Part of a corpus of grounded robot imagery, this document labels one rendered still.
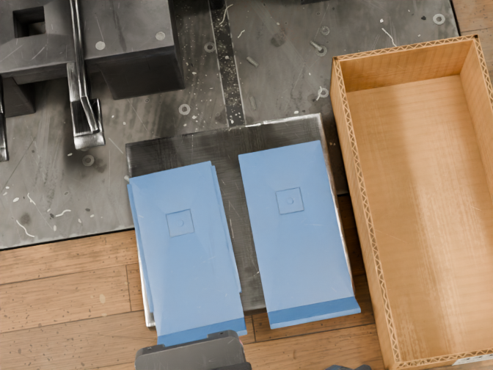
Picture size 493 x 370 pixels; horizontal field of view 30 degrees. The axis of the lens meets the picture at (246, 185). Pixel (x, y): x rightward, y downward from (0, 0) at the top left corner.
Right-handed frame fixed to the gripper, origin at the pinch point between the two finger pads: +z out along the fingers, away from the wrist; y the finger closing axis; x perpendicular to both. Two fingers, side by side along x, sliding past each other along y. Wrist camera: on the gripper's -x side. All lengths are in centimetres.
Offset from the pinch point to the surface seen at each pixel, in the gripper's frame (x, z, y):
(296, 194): -10.3, 11.9, 8.5
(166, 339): 2.3, 6.5, 0.5
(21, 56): 9.4, 14.0, 23.9
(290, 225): -9.2, 10.8, 6.3
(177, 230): 0.0, 11.7, 7.6
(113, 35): 1.8, 14.0, 24.1
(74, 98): 5.7, 11.7, 19.8
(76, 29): 4.6, 14.0, 25.1
